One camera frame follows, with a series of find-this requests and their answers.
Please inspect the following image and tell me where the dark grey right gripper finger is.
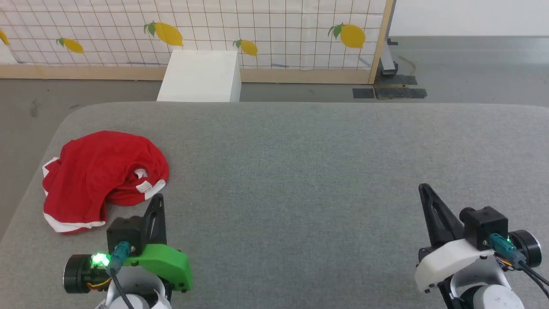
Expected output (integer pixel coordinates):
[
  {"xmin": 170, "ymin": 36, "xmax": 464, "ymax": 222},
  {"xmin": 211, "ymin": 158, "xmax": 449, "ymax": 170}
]
[{"xmin": 418, "ymin": 183, "xmax": 466, "ymax": 249}]

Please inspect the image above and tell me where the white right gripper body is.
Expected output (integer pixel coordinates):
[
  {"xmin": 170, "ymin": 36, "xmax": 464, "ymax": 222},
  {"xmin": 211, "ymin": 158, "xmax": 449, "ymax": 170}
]
[{"xmin": 414, "ymin": 238, "xmax": 495, "ymax": 294}]

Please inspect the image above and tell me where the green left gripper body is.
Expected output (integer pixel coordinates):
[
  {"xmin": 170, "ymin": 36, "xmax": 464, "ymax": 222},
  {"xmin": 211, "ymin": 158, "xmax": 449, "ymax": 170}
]
[{"xmin": 124, "ymin": 243, "xmax": 193, "ymax": 293}]

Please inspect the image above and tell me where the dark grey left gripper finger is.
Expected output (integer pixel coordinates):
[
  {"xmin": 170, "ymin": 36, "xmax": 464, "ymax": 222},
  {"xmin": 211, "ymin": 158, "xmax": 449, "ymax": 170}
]
[{"xmin": 142, "ymin": 194, "xmax": 167, "ymax": 246}]

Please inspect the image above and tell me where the red shirt with white trim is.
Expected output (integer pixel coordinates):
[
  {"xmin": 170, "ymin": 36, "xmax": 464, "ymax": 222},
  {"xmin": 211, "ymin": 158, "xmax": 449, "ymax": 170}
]
[{"xmin": 42, "ymin": 130, "xmax": 170, "ymax": 234}]

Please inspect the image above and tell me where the grey fabric sofa surface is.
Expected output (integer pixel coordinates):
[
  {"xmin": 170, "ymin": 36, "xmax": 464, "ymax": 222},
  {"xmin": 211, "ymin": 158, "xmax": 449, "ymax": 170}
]
[{"xmin": 0, "ymin": 101, "xmax": 549, "ymax": 309}]

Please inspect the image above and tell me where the large black floor mat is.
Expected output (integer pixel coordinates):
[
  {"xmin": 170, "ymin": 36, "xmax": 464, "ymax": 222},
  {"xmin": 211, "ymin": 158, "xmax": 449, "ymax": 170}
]
[{"xmin": 374, "ymin": 75, "xmax": 428, "ymax": 100}]

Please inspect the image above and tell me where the white rectangular box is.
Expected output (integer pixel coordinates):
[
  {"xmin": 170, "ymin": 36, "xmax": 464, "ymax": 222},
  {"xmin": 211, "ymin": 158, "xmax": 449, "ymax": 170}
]
[{"xmin": 156, "ymin": 50, "xmax": 242, "ymax": 103}]

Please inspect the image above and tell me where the lemon-patterned grid partition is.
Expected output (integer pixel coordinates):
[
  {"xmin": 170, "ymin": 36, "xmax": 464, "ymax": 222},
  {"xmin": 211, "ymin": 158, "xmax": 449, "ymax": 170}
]
[{"xmin": 0, "ymin": 0, "xmax": 396, "ymax": 85}]

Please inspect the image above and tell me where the lemon print grid curtain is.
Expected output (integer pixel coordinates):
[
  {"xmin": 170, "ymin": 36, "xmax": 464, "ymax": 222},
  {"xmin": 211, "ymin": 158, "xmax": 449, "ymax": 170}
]
[{"xmin": 0, "ymin": 0, "xmax": 387, "ymax": 72}]

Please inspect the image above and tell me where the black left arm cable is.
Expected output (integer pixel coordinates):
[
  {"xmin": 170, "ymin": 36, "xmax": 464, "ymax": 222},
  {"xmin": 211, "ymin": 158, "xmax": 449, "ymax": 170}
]
[{"xmin": 106, "ymin": 241, "xmax": 137, "ymax": 309}]

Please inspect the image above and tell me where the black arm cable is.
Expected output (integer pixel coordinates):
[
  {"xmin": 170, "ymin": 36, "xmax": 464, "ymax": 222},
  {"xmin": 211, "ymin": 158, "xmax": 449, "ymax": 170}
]
[
  {"xmin": 106, "ymin": 241, "xmax": 137, "ymax": 309},
  {"xmin": 488, "ymin": 233, "xmax": 549, "ymax": 299}
]

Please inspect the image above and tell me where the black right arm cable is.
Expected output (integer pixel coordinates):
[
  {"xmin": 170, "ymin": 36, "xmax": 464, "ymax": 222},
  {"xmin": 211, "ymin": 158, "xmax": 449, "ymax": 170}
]
[{"xmin": 488, "ymin": 233, "xmax": 549, "ymax": 299}]

